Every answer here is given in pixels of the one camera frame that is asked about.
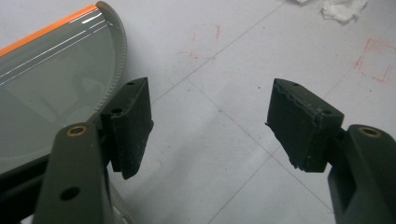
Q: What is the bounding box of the crumpled white paper tissue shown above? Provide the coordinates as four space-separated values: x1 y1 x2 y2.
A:
320 0 370 24

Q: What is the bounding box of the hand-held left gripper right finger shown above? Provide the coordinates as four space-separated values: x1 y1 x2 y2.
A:
265 77 345 174

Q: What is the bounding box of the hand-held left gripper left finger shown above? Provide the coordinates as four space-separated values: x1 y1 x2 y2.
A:
100 77 154 181

